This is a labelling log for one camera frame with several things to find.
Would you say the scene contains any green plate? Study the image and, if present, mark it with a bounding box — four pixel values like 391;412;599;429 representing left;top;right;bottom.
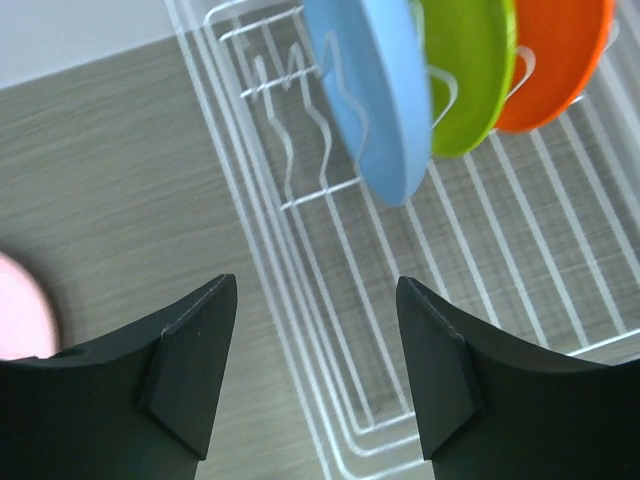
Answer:
410;1;517;157

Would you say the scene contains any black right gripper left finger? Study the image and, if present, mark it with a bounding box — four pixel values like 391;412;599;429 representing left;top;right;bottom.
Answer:
1;274;237;479

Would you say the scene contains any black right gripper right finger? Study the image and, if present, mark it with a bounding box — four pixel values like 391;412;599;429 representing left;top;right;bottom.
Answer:
396;276;639;479

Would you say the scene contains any blue plate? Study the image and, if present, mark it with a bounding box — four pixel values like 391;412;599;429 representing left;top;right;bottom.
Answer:
302;1;433;206

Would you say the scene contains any white wire dish rack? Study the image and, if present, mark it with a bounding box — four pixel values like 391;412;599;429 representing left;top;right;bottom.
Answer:
166;1;639;479

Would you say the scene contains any orange plate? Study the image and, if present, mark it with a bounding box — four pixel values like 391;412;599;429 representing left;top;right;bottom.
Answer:
496;1;616;133

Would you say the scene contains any pink plate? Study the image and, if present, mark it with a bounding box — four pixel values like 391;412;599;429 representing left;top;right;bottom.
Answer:
1;253;60;361

